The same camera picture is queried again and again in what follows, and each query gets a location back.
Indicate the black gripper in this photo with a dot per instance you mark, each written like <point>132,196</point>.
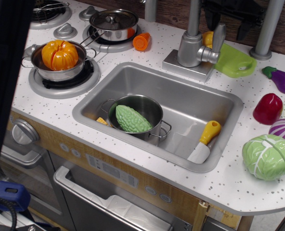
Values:
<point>248,11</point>

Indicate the silver faucet lever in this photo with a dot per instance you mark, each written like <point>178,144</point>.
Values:
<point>212,55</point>

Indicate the yellow toy fruit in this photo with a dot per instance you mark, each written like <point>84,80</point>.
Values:
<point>207,39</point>

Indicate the green toy cutting board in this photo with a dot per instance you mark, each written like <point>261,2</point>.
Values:
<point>235,63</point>

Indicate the grey support pole right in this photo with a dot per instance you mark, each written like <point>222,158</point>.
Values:
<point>262,49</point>

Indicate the grey support pole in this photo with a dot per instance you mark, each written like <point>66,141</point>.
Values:
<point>262,49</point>
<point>150,10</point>

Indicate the silver toy faucet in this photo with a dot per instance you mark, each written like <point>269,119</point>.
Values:
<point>184,60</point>

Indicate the grey support pole left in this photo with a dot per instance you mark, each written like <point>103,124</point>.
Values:
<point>150,10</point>

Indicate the purple toy eggplant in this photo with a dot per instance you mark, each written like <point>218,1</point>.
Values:
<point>277,76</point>

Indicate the orange toy carrot piece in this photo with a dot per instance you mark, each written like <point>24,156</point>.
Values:
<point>141,41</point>

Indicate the red toy pepper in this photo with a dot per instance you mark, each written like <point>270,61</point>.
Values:
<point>269,109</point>

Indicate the silver sink basin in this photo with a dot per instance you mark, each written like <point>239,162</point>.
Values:
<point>180,108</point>

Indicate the steel pan with lid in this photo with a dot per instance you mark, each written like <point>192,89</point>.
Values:
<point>115,25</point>

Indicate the steel pot in sink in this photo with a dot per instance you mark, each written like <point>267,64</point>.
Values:
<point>149,109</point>

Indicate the green toy bitter gourd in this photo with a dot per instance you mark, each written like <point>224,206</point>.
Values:
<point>131,121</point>

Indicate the green toy cabbage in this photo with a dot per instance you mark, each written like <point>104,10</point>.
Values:
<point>264,157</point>

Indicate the back right stove burner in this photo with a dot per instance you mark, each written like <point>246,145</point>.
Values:
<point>100,45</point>

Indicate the stove burner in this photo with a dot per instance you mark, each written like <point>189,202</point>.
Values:
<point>100,45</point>
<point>82,83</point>
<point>57,21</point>

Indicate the grey stove knob rear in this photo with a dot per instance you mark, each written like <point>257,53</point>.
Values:
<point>87,13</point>

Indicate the grey stove knob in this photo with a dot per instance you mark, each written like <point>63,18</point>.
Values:
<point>65,32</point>
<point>87,13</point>

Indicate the front stove burner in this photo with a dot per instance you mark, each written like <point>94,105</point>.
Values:
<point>82,83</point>

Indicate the yellow toy corn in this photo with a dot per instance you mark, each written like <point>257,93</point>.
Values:
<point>102,121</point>

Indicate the orange toy pumpkin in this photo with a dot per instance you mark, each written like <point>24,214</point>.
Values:
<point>59,55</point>

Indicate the steel pot on burner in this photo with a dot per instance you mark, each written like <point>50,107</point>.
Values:
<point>35,61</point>

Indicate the back left stove burner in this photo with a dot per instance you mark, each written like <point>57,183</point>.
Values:
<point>57,21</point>

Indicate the silver oven dial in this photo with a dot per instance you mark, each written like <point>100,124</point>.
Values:
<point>23,133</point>

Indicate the blue clamp tool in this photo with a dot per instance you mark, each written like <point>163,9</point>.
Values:
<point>16,194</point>

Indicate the yellow handled toy knife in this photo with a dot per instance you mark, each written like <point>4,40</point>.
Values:
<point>201,151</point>

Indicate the dark foreground post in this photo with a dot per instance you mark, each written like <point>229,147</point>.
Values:
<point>15,18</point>

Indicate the silver dishwasher door handle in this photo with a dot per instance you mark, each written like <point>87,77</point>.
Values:
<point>97,205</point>

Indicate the silver oven door handle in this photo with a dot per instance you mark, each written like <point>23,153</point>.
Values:
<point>28,161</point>

